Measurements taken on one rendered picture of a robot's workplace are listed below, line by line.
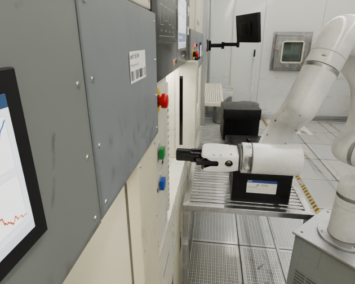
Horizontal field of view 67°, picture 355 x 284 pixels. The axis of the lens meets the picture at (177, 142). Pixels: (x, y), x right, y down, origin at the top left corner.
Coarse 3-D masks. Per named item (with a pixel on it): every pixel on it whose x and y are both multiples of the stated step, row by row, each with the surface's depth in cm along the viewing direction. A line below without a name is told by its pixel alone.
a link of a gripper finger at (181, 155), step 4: (176, 152) 75; (180, 152) 75; (184, 152) 75; (188, 152) 75; (176, 156) 76; (180, 156) 75; (184, 156) 74; (188, 156) 74; (192, 156) 73; (196, 156) 73; (180, 160) 76; (184, 160) 76; (188, 160) 76; (192, 160) 74
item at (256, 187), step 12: (240, 180) 128; (252, 180) 127; (264, 180) 126; (276, 180) 125; (288, 180) 124; (240, 192) 130; (252, 192) 129; (264, 192) 128; (276, 192) 127; (288, 192) 126; (276, 204) 130; (288, 204) 129
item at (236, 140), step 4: (228, 136) 191; (232, 136) 191; (236, 136) 191; (240, 136) 191; (244, 136) 191; (248, 136) 191; (252, 136) 191; (256, 136) 191; (260, 136) 191; (228, 140) 183; (232, 140) 183; (236, 140) 183; (240, 140) 183; (244, 140) 183; (248, 140) 176; (252, 140) 183; (256, 140) 183; (228, 144) 177; (232, 144) 177; (236, 144) 176; (240, 144) 176
